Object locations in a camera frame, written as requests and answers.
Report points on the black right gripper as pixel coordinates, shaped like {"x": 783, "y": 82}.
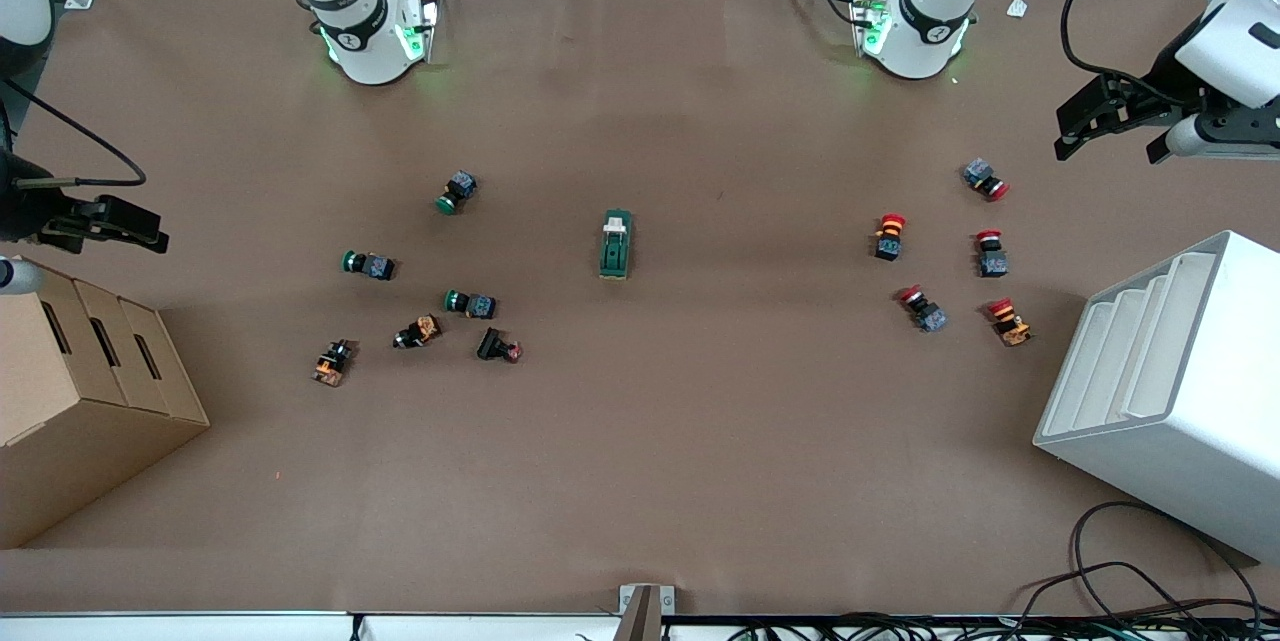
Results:
{"x": 27, "y": 209}

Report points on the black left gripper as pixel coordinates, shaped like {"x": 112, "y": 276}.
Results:
{"x": 1167, "y": 81}

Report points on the green load switch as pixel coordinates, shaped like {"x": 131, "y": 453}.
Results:
{"x": 616, "y": 251}

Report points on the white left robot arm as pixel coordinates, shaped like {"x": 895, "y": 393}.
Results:
{"x": 925, "y": 31}

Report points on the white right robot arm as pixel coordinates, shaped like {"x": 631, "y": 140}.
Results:
{"x": 360, "y": 31}

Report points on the red mushroom button blue block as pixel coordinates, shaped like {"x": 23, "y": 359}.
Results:
{"x": 923, "y": 310}
{"x": 991, "y": 255}
{"x": 985, "y": 179}

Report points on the white paper scrap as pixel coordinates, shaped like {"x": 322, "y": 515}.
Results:
{"x": 1017, "y": 7}

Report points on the brown cardboard box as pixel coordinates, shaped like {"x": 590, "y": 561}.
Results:
{"x": 80, "y": 421}

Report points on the red mushroom button orange block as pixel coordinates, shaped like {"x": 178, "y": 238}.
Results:
{"x": 1010, "y": 322}

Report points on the green push button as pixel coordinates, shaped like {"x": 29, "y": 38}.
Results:
{"x": 370, "y": 265}
{"x": 459, "y": 192}
{"x": 472, "y": 304}

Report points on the white tiered plastic rack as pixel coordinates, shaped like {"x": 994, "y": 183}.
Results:
{"x": 1180, "y": 451}

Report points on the black pink push button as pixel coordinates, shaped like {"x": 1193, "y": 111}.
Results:
{"x": 497, "y": 346}

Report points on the brown table mat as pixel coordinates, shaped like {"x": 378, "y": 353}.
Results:
{"x": 700, "y": 441}

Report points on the black orange selector switch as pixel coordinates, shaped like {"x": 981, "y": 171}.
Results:
{"x": 419, "y": 331}
{"x": 333, "y": 362}

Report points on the white table edge rail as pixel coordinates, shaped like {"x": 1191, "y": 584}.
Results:
{"x": 200, "y": 627}

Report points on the grey metal bracket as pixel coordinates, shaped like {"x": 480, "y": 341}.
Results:
{"x": 645, "y": 611}

